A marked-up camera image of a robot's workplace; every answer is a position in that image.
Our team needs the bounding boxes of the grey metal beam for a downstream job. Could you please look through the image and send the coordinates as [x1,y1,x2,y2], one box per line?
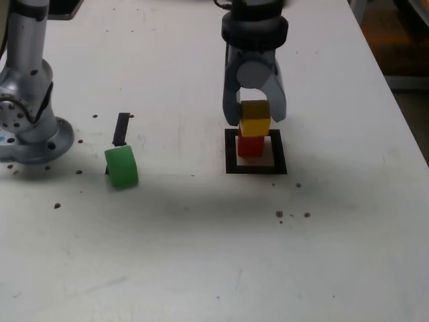
[383,74,429,91]

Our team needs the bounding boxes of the black tape strip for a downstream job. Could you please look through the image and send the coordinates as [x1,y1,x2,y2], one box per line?
[105,112,131,175]

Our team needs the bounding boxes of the red cube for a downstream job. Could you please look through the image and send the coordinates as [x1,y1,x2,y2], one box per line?
[237,132,265,158]

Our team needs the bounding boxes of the yellow cube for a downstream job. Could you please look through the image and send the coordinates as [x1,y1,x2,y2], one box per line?
[238,99,271,138]

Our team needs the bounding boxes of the green cube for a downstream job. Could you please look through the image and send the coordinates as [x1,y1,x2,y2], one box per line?
[104,145,139,191]

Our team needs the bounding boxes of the black smartphone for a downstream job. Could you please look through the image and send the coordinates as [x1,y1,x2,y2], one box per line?
[49,0,84,20]

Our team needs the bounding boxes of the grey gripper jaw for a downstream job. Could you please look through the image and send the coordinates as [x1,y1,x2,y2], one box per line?
[236,60,288,123]
[222,68,244,125]

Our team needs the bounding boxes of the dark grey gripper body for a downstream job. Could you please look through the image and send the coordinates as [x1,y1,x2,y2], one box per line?
[226,46,281,73]

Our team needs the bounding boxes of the black tape square outline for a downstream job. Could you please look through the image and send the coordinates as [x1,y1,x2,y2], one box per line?
[224,129,288,175]

